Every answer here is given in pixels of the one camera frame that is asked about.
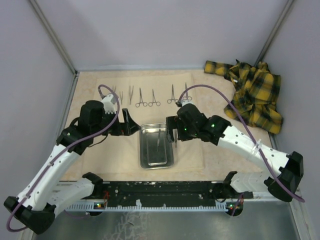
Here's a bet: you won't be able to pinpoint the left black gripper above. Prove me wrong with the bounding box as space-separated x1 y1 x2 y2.
91 108 141 137

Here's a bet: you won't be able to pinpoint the steel scalpel handle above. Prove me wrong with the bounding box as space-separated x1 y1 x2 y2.
174 129 178 148
156 129 161 152

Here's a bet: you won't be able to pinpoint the steel hemostat forceps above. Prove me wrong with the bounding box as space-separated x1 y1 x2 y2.
148 89 161 107

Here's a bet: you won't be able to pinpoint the steel clamp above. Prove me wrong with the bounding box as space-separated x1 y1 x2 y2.
135 88 148 108

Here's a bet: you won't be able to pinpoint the steel surgical scissors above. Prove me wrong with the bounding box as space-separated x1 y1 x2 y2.
182 83 193 101

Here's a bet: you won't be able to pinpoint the beige cloth wrap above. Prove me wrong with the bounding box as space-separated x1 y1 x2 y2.
82 73 204 174

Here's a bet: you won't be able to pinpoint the long steel tweezers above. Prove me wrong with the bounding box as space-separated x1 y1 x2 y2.
129 85 134 105

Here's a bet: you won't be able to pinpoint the steel instrument tray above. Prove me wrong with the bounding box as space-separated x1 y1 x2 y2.
139 123 174 170

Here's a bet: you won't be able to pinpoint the short steel tweezers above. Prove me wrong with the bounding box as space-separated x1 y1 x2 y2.
119 91 124 104

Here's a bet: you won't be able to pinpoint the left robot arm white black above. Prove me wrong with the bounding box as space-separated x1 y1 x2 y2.
3 100 141 234

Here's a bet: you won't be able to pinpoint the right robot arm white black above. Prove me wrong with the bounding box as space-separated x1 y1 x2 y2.
166 103 304 203

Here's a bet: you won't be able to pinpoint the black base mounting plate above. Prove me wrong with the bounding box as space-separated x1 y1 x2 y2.
92 181 240 208

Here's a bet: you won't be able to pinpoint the yellow plaid shirt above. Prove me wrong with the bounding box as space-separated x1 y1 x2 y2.
204 60 284 134

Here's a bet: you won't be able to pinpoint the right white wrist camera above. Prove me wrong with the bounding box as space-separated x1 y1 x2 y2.
175 99 194 108

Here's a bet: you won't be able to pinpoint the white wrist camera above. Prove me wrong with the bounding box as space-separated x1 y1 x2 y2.
175 99 194 108
101 93 117 115

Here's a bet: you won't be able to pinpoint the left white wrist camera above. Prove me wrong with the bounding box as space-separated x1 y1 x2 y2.
101 93 117 115

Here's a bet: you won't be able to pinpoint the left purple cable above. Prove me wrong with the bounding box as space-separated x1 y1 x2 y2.
5 84 120 232

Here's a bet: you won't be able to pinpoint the purple cable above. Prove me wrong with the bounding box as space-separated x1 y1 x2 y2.
5 84 120 232
176 85 306 203

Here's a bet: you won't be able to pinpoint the aluminium front rail frame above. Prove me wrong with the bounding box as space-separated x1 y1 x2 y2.
29 179 303 201

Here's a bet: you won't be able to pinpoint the white slotted cable duct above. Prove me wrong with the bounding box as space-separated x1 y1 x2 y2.
64 199 241 212

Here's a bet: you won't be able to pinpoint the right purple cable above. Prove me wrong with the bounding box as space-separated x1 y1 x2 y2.
176 85 306 203

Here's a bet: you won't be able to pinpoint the left aluminium corner post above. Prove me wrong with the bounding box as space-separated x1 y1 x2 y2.
27 0 78 75

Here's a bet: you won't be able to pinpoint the aluminium corner post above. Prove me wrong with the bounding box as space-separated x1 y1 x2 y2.
27 0 78 75
254 0 296 66

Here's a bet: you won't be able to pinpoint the right aluminium corner post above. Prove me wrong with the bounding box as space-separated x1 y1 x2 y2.
254 0 296 66

